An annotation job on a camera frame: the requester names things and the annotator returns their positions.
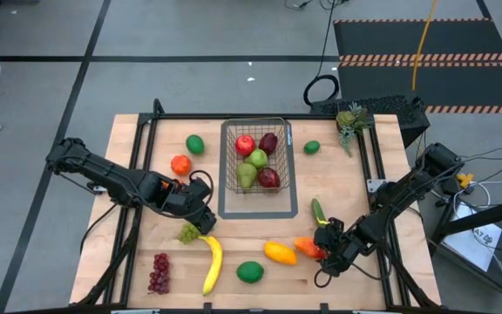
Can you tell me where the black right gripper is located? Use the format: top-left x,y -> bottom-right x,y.
314,217 -> 363,278

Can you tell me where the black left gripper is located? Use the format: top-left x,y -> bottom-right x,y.
163,177 -> 218,236

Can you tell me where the red orange mango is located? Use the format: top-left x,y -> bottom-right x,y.
294,236 -> 327,261

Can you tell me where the green cucumber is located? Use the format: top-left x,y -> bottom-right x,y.
310,197 -> 329,229

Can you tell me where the yellow mango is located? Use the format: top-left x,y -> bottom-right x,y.
263,241 -> 299,266

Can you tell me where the orange mini pumpkin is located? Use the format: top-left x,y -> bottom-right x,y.
170,154 -> 193,176

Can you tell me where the dark red apple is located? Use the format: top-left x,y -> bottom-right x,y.
257,167 -> 282,189
258,132 -> 279,156

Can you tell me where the bright red apple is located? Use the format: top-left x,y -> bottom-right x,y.
234,133 -> 257,157

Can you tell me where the green grape bunch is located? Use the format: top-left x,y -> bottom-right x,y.
177,222 -> 203,245

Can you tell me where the yellow banana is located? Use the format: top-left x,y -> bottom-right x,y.
201,235 -> 224,297

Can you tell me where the large green lime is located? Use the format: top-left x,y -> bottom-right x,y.
235,260 -> 265,284

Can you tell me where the purple grape bunch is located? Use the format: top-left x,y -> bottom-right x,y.
147,252 -> 172,295

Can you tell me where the potted succulent plant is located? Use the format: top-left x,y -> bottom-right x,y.
336,101 -> 372,158

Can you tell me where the black perforated box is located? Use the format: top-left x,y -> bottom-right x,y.
309,94 -> 431,147

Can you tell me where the white paper sheet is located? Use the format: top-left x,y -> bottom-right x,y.
444,202 -> 502,261

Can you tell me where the black striped floor mat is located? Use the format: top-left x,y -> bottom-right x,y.
332,17 -> 502,115

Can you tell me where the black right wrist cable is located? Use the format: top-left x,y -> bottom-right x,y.
313,266 -> 337,290

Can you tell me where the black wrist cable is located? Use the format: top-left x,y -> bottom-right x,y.
187,168 -> 215,213
313,266 -> 337,290

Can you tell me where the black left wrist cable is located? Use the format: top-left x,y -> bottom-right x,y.
187,168 -> 215,213

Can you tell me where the wire mesh basket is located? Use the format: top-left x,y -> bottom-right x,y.
223,117 -> 291,195

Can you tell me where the black metal table frame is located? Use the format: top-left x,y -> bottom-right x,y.
70,98 -> 442,314

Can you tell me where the black hanging cable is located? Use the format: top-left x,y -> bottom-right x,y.
302,0 -> 342,107

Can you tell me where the yellow hanging cable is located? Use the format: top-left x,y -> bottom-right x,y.
410,0 -> 438,92

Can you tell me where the black floor cable bundle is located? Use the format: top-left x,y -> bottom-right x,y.
283,0 -> 348,12

